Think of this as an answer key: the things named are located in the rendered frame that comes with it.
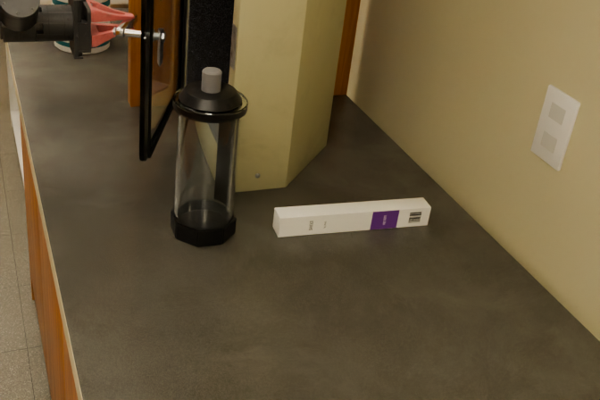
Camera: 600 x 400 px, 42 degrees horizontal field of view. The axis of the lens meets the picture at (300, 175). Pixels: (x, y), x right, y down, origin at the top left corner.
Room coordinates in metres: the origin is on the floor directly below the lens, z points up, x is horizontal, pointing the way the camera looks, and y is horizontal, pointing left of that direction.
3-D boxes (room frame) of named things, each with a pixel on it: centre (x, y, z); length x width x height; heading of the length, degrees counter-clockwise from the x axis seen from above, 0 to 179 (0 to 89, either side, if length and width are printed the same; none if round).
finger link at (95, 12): (1.22, 0.34, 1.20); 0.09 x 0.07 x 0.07; 115
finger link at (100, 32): (1.22, 0.34, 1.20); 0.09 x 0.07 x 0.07; 115
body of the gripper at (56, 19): (1.19, 0.41, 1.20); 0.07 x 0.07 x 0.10; 25
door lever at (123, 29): (1.22, 0.29, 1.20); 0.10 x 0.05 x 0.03; 0
